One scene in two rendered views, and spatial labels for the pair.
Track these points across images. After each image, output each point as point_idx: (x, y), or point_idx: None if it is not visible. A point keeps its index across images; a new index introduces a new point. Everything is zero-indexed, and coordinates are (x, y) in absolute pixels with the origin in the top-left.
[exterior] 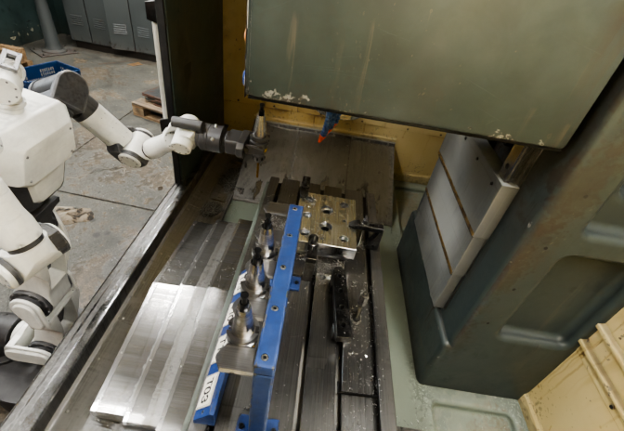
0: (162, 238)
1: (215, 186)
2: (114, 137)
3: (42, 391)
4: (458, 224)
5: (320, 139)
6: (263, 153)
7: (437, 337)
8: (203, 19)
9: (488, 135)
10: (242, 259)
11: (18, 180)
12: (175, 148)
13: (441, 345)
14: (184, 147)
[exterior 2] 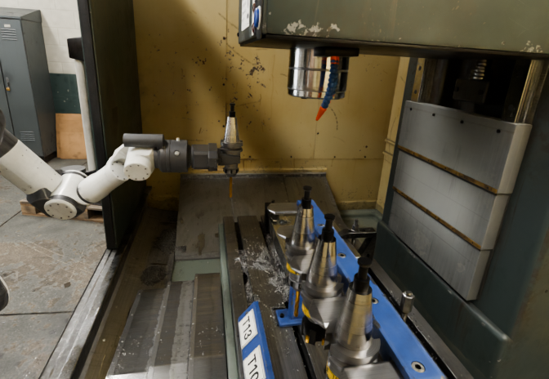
0: (100, 319)
1: (151, 250)
2: (39, 180)
3: None
4: (463, 195)
5: (321, 113)
6: (239, 161)
7: (488, 335)
8: (124, 69)
9: (520, 49)
10: (229, 307)
11: None
12: (131, 171)
13: (499, 341)
14: (143, 167)
